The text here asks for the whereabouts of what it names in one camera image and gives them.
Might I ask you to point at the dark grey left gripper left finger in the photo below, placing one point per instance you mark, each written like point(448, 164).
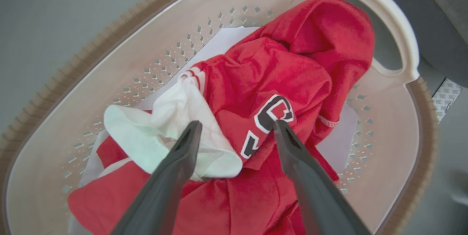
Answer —
point(164, 187)

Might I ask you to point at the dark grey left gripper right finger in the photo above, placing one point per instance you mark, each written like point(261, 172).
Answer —
point(314, 194)

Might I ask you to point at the red and white jersey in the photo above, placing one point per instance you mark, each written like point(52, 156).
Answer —
point(278, 67)

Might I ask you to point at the beige perforated plastic laundry basket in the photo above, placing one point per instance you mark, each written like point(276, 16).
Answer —
point(109, 63)

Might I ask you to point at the white patterned floor sticker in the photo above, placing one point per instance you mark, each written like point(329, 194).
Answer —
point(446, 99)

